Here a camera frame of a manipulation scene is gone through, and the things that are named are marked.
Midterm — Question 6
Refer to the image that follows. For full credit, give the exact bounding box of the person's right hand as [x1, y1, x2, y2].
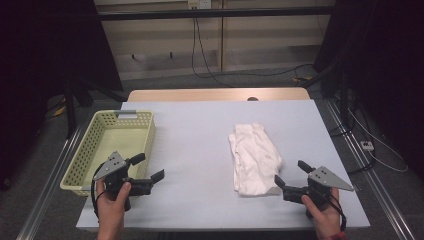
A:
[300, 187, 343, 240]

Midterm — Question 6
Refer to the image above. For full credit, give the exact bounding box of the black curtain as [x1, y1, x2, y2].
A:
[313, 0, 424, 173]
[0, 0, 124, 191]

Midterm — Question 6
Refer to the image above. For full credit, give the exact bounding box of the black horizontal bar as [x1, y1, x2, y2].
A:
[97, 5, 334, 22]

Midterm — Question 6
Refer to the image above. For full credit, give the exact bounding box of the pale yellow plastic basket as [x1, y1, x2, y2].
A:
[59, 110, 157, 197]

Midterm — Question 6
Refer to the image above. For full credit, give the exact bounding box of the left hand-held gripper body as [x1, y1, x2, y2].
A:
[93, 151, 154, 212]

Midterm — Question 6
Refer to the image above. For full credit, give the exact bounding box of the black metal stand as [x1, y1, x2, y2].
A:
[301, 59, 359, 138]

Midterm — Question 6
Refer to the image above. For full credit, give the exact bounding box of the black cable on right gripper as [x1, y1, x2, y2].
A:
[324, 193, 348, 233]

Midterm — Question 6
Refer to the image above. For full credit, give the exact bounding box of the white cloth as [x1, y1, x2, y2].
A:
[228, 122, 284, 197]

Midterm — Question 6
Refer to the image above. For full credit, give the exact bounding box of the white floor cable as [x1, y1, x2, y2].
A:
[346, 107, 410, 174]

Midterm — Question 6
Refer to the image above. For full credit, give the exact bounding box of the white wall socket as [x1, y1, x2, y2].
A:
[187, 0, 212, 10]

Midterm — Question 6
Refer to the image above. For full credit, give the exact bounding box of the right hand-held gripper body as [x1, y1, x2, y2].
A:
[282, 165, 355, 219]

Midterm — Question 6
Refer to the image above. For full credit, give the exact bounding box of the wooden table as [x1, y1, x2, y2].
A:
[127, 87, 311, 103]

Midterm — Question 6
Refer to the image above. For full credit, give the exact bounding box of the metal floor rail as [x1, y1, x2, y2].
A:
[324, 99, 418, 240]
[15, 124, 84, 240]

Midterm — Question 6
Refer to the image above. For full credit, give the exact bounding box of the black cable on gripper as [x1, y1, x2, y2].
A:
[324, 193, 348, 233]
[91, 162, 108, 224]

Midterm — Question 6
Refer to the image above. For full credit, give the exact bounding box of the person's left hand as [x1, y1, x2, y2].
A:
[95, 179, 132, 240]

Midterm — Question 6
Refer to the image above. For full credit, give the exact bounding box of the black hanging wall cable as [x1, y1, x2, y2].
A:
[191, 16, 314, 88]

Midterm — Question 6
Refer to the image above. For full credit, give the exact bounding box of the black tripod stand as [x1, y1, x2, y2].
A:
[44, 75, 129, 140]

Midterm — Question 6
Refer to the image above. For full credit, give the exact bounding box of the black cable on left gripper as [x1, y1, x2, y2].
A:
[91, 162, 108, 224]

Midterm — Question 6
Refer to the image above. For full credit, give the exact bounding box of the light blue table mat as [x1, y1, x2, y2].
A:
[76, 99, 371, 232]

